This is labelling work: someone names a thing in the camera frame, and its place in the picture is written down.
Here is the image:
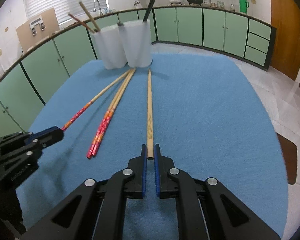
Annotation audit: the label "red orange patterned chopstick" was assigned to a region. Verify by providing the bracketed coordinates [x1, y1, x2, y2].
[60, 68, 132, 132]

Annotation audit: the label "plain wooden chopstick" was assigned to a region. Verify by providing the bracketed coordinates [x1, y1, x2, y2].
[78, 1, 101, 31]
[147, 69, 154, 160]

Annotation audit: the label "dark red chopstick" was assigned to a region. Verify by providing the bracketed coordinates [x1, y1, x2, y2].
[68, 13, 96, 34]

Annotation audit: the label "chrome kitchen faucet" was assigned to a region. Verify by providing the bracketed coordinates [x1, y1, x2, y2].
[93, 0, 103, 16]

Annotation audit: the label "red orange chopstick middle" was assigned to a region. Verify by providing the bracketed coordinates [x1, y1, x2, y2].
[87, 69, 135, 159]

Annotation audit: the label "red orange chopstick right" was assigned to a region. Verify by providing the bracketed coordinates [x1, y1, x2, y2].
[90, 68, 137, 158]

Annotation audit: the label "green base cabinets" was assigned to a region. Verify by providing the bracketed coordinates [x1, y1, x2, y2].
[0, 6, 276, 137]

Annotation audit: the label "blue table cloth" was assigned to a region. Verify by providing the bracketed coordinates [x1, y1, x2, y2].
[17, 54, 288, 235]

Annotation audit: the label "brown wooden chair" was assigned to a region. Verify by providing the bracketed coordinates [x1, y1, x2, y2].
[277, 133, 298, 185]

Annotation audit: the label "left white plastic cup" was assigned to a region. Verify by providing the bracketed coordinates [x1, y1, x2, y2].
[93, 24, 127, 70]

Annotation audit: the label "white plastic cup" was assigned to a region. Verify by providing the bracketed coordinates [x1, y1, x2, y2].
[117, 20, 152, 68]
[93, 24, 127, 70]

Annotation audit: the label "brown cardboard board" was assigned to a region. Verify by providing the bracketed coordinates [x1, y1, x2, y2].
[16, 8, 60, 53]

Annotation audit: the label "right white plastic cup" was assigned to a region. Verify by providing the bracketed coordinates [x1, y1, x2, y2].
[117, 20, 152, 68]

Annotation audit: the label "white cooking pot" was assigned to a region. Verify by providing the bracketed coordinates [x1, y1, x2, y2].
[169, 0, 182, 5]

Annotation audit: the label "black wok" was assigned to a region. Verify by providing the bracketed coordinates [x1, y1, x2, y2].
[187, 0, 204, 6]

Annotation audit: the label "green thermos jug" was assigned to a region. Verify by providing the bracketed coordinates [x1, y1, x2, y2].
[239, 0, 249, 14]

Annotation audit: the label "brown wooden door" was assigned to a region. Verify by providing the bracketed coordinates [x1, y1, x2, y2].
[270, 0, 300, 82]

